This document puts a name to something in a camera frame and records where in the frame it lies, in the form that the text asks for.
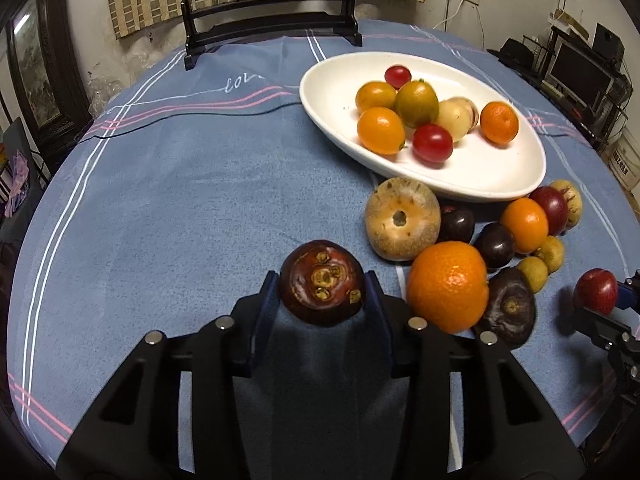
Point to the cardboard box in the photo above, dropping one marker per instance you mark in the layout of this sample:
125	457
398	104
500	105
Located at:
625	160

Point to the black speaker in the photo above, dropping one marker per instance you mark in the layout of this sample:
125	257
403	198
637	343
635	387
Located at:
607	42

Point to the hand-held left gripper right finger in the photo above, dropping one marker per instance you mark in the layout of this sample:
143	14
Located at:
377	305

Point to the reddish brown mangosteen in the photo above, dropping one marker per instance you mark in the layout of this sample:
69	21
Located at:
322	282

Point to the red plum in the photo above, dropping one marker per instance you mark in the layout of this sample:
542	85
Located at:
595	291
556	205

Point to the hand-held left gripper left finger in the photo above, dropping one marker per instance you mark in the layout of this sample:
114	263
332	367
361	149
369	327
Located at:
267	305

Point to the small orange tomato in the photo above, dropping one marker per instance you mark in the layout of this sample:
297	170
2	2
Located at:
375	96
381	130

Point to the pale yellow pepino melon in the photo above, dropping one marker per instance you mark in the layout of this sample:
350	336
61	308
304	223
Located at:
452	120

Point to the dark purple plum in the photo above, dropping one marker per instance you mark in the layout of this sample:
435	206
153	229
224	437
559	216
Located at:
495	245
456	223

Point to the black hat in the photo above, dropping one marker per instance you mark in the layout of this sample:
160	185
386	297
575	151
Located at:
512	52

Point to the smooth orange mandarin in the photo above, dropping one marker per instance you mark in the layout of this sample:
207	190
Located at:
499	122
524	225

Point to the large dimpled orange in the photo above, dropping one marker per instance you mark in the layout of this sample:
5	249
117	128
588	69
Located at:
447	287

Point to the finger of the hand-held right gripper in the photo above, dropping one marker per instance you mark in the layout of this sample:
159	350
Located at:
630	295
602	327

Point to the computer monitor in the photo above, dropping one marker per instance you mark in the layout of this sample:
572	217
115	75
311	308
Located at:
580	72

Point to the small red cherry tomato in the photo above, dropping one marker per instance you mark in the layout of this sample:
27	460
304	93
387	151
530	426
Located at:
398	76

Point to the dark purple mangosteen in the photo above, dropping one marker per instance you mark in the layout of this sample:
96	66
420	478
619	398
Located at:
510	310

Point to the yellow-green tomato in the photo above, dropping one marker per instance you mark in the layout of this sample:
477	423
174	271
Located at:
416	103

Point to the dark framed painting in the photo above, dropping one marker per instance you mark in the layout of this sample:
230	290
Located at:
35	75

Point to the blue striped tablecloth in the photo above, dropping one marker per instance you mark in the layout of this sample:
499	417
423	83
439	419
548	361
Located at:
200	210

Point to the purple striped pepino melon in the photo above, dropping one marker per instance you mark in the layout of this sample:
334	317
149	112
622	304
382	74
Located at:
472	112

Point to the small yellow-green round fruit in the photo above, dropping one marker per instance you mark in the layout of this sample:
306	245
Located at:
550	253
532	273

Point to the purple cloth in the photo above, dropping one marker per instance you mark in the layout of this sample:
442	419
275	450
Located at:
17	185

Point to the tan brown round fruit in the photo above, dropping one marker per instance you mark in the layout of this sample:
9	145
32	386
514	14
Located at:
385	240

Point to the olive pepino melon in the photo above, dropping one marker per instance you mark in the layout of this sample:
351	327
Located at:
574	200

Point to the white oval plate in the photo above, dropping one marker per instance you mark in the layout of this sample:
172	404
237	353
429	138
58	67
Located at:
475	170

